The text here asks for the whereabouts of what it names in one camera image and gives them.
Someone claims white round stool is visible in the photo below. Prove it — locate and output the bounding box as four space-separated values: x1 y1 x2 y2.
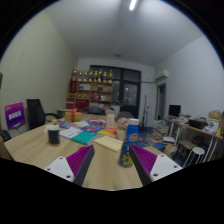
182 146 206 168

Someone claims orange red book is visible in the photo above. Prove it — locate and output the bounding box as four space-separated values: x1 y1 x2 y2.
97 126 118 137

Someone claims black computer monitor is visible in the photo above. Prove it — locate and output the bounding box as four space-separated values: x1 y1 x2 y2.
168 104 182 117

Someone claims purple sign board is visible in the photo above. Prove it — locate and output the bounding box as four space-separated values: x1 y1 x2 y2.
4 101 27 131

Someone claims black tripod stand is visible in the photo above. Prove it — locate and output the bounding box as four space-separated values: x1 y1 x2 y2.
142 95 149 133

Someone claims standing orange white card box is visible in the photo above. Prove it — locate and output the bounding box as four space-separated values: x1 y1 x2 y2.
105 113 117 129

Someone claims black office chair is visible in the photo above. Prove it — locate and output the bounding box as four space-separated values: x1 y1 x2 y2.
26 98 63 131

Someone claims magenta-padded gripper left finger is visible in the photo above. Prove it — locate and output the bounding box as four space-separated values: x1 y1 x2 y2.
43 144 95 187

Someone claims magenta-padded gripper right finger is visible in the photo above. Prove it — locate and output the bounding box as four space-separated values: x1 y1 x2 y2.
129 143 184 187

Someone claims white wall air conditioner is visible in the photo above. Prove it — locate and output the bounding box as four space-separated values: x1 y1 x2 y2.
154 69 170 82

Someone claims white paper booklet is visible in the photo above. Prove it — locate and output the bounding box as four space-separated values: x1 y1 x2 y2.
59 126 84 140

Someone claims cluttered wooden side desk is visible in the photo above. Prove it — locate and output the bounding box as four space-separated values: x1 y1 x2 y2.
173 114 224 158

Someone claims colourful printed booklet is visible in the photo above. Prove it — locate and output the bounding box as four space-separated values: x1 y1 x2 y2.
53 119 73 130

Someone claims wooden shelf unit with trophies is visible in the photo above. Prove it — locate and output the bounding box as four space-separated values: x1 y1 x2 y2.
65 68 114 111

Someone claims blue drink bottle white cap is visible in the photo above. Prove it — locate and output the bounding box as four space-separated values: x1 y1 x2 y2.
118 118 140 168

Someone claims grey padded chair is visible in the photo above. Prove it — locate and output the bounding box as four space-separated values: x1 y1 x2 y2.
116 110 134 122

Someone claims yellow gift box red ribbon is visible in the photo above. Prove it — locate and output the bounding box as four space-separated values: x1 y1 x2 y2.
64 107 83 123

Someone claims pile of books on floor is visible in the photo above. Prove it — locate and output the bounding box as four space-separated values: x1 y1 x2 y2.
146 119 176 148

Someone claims black mug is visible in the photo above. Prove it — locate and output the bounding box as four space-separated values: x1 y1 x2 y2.
47 125 61 146

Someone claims teal book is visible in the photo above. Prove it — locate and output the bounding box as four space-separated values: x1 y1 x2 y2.
71 130 99 146

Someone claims dark glass double door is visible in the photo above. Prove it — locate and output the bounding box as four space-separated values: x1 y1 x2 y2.
89 64 142 119

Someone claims large manila envelope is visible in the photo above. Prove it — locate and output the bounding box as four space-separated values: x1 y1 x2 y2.
92 135 124 153

